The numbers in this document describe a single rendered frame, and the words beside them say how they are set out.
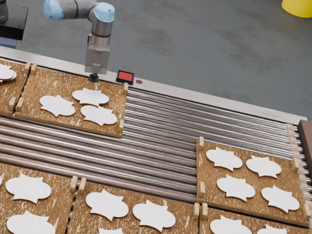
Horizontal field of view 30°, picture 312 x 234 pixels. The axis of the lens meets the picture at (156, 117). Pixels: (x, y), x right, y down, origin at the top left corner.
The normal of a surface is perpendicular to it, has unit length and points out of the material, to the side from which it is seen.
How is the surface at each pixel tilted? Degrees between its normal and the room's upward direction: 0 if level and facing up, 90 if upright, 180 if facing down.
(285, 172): 0
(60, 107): 0
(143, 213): 0
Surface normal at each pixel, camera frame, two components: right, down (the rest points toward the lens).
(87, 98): 0.18, -0.83
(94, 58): 0.11, 0.57
